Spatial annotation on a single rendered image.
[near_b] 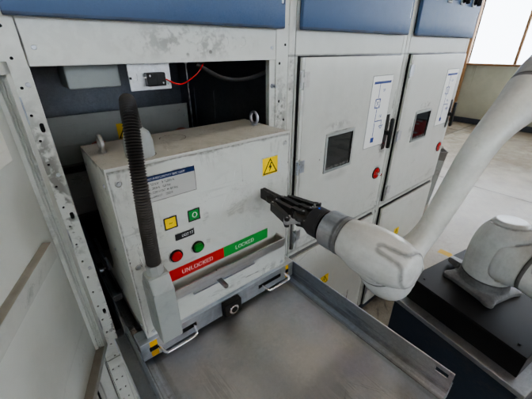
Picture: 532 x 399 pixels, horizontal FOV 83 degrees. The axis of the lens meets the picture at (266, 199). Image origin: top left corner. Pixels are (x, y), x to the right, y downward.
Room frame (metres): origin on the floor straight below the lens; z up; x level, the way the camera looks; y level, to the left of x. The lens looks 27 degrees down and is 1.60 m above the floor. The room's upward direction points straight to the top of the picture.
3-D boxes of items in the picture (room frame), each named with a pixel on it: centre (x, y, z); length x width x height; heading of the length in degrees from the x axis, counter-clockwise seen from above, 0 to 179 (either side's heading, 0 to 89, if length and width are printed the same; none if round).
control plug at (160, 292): (0.50, 0.24, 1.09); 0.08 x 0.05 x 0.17; 40
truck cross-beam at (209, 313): (0.70, 0.13, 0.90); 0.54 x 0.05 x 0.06; 130
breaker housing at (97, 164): (0.88, 0.28, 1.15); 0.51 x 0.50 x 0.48; 40
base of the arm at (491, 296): (0.84, -0.77, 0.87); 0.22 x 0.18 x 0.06; 23
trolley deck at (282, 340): (0.52, -0.02, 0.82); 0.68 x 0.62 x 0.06; 40
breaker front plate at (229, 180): (0.68, 0.12, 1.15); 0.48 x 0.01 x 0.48; 130
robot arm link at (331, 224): (0.57, -0.16, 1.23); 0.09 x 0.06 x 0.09; 130
